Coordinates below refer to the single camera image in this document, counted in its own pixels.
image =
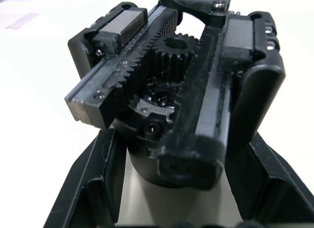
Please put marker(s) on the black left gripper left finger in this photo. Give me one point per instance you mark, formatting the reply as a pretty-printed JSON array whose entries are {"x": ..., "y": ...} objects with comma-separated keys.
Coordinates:
[{"x": 95, "y": 179}]

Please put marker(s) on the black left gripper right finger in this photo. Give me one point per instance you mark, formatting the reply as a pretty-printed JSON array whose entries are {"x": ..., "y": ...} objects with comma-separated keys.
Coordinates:
[{"x": 277, "y": 188}]

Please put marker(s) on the black gear rack gripper body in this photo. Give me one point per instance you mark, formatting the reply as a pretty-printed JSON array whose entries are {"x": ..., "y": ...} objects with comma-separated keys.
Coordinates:
[{"x": 171, "y": 65}]

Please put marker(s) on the small silver screw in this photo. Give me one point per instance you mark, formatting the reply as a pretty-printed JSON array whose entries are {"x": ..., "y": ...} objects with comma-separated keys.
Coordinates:
[{"x": 219, "y": 5}]

